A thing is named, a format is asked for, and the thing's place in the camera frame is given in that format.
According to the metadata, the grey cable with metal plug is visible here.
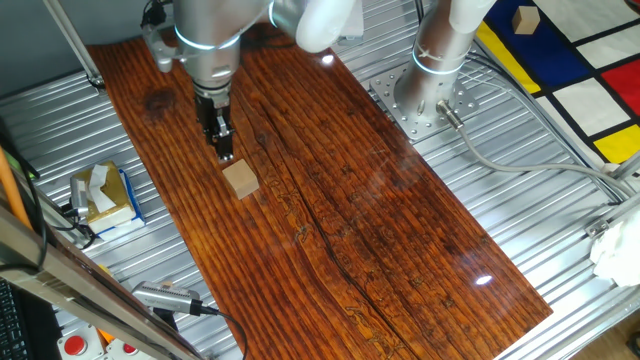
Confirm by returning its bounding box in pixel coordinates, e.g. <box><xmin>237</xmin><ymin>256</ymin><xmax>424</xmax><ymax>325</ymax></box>
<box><xmin>435</xmin><ymin>99</ymin><xmax>639</xmax><ymax>199</ymax></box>

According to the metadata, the black loop cable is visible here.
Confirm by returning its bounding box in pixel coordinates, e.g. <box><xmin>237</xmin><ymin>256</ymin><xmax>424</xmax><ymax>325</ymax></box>
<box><xmin>0</xmin><ymin>117</ymin><xmax>50</xmax><ymax>274</ymax></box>

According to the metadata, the grey box red mushroom button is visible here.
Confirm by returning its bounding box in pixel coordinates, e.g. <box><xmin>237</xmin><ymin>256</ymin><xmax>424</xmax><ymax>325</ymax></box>
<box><xmin>55</xmin><ymin>324</ymin><xmax>107</xmax><ymax>360</ymax></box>

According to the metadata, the slanted aluminium pole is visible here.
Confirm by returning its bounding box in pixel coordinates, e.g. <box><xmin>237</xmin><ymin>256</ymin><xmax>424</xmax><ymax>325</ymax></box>
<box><xmin>42</xmin><ymin>0</ymin><xmax>107</xmax><ymax>94</ymax></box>

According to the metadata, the orange pole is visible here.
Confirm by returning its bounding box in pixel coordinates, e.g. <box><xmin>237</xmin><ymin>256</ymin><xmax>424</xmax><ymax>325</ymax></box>
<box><xmin>0</xmin><ymin>147</ymin><xmax>34</xmax><ymax>231</ymax></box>

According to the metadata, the colourful Mondrian pattern cloth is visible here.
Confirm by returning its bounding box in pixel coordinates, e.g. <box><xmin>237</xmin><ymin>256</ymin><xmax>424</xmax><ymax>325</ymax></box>
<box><xmin>474</xmin><ymin>0</ymin><xmax>640</xmax><ymax>166</ymax></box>

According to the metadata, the light wooden cube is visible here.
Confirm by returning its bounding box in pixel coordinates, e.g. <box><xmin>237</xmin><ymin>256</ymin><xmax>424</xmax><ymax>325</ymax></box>
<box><xmin>221</xmin><ymin>158</ymin><xmax>261</xmax><ymax>201</ymax></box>
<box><xmin>511</xmin><ymin>5</ymin><xmax>542</xmax><ymax>36</ymax></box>

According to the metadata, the aluminium frame profile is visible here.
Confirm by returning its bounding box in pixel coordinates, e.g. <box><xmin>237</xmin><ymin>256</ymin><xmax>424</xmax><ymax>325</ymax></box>
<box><xmin>584</xmin><ymin>192</ymin><xmax>640</xmax><ymax>239</ymax></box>
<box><xmin>602</xmin><ymin>149</ymin><xmax>640</xmax><ymax>182</ymax></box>

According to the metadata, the glossy brown wood-grain board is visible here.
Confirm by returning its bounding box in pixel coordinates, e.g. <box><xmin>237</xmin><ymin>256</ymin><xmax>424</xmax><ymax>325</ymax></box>
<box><xmin>85</xmin><ymin>4</ymin><xmax>554</xmax><ymax>360</ymax></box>

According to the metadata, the black keyboard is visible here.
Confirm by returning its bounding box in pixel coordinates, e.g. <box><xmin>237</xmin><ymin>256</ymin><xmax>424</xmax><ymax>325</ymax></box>
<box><xmin>0</xmin><ymin>279</ymin><xmax>31</xmax><ymax>360</ymax></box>

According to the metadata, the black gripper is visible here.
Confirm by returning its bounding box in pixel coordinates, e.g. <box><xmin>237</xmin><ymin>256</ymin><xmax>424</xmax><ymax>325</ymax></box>
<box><xmin>193</xmin><ymin>89</ymin><xmax>236</xmax><ymax>164</ymax></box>

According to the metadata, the grey box small red button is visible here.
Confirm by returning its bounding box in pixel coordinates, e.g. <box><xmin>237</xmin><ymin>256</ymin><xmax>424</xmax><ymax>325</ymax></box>
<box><xmin>105</xmin><ymin>338</ymin><xmax>151</xmax><ymax>360</ymax></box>

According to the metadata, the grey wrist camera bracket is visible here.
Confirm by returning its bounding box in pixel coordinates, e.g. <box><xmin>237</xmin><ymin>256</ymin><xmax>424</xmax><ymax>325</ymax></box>
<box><xmin>141</xmin><ymin>22</ymin><xmax>189</xmax><ymax>74</ymax></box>

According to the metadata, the black camera stand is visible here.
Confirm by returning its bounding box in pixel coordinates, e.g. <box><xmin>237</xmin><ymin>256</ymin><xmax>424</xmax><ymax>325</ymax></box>
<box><xmin>152</xmin><ymin>307</ymin><xmax>180</xmax><ymax>332</ymax></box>

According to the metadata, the gold tissue box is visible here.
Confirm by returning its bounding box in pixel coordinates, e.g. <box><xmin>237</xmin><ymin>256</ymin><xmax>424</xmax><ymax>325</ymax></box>
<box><xmin>69</xmin><ymin>159</ymin><xmax>137</xmax><ymax>234</ymax></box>

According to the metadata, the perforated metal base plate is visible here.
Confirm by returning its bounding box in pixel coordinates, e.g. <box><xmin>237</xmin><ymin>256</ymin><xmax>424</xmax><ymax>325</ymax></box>
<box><xmin>368</xmin><ymin>62</ymin><xmax>480</xmax><ymax>142</ymax></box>

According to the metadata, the white crumpled cloth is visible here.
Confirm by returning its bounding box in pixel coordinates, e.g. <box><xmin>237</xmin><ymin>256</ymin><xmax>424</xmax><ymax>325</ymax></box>
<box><xmin>588</xmin><ymin>209</ymin><xmax>640</xmax><ymax>289</ymax></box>

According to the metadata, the aluminium frame bar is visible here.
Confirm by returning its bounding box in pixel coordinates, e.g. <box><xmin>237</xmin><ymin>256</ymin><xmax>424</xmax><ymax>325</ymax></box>
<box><xmin>0</xmin><ymin>202</ymin><xmax>206</xmax><ymax>360</ymax></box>

